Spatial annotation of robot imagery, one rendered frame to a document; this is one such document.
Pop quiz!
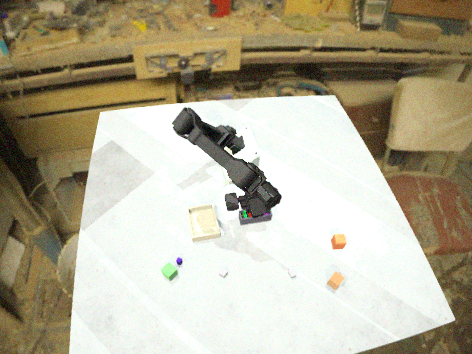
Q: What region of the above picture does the beige shallow tray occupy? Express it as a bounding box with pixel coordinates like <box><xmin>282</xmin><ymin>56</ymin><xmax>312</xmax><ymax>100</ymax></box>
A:
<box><xmin>187</xmin><ymin>204</ymin><xmax>220</xmax><ymax>242</ymax></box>

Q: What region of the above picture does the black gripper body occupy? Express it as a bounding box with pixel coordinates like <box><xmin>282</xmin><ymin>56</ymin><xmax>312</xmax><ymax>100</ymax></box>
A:
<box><xmin>225</xmin><ymin>192</ymin><xmax>250</xmax><ymax>211</ymax></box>

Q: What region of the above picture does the green cube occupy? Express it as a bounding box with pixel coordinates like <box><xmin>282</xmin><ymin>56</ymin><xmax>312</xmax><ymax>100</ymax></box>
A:
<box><xmin>161</xmin><ymin>263</ymin><xmax>178</xmax><ymax>281</ymax></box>

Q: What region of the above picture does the tan cube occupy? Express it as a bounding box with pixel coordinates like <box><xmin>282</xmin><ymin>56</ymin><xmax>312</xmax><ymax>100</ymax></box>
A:
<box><xmin>326</xmin><ymin>271</ymin><xmax>344</xmax><ymax>290</ymax></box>

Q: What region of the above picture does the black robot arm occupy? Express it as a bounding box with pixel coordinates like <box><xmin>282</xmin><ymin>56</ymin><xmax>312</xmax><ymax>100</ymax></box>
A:
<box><xmin>172</xmin><ymin>107</ymin><xmax>282</xmax><ymax>218</ymax></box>

